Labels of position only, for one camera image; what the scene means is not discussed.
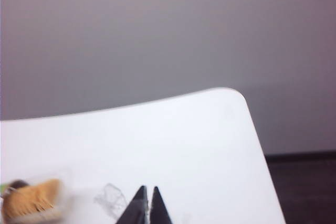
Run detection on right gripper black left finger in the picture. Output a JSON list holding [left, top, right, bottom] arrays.
[[115, 185, 148, 224]]

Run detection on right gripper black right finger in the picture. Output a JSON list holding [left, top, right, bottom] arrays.
[[151, 186, 174, 224]]

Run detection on transparent plastic chips container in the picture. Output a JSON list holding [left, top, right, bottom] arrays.
[[0, 167, 127, 224]]

